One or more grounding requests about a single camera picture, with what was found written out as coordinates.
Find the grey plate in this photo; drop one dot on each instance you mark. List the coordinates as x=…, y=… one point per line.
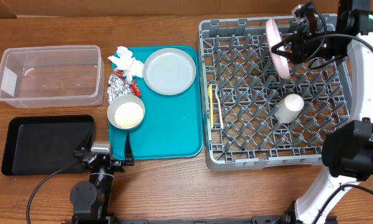
x=169, y=71

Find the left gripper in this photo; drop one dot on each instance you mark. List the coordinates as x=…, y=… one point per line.
x=117, y=165

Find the grey dishwasher rack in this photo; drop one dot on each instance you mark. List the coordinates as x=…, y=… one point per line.
x=234, y=54

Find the pink plate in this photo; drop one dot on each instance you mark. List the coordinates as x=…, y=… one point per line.
x=273, y=38

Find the black plastic tray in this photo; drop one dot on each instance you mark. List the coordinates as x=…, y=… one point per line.
x=44, y=144

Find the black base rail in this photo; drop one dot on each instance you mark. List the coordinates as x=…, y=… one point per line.
x=253, y=220

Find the crumpled silver foil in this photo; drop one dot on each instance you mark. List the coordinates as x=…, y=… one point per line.
x=117, y=86

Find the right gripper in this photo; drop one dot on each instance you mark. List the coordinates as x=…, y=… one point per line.
x=301, y=49

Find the crumpled white tissue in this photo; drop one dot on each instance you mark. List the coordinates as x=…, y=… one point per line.
x=127, y=63

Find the teal plastic tray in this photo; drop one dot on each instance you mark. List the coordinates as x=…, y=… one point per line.
x=171, y=128

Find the grey bowl with rice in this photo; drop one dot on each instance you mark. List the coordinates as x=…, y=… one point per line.
x=126, y=112

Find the white plastic fork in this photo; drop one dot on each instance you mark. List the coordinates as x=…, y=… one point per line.
x=219, y=106

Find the white cup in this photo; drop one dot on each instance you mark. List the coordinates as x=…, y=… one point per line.
x=289, y=108

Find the red wrapper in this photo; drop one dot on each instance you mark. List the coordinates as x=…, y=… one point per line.
x=133, y=85

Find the clear plastic bin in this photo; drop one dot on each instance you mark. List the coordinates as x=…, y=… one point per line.
x=52, y=76

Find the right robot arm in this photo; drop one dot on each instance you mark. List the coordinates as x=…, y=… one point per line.
x=347, y=153

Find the yellow plastic fork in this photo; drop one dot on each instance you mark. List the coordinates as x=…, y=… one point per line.
x=211, y=107

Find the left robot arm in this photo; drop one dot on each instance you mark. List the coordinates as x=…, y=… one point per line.
x=91, y=199

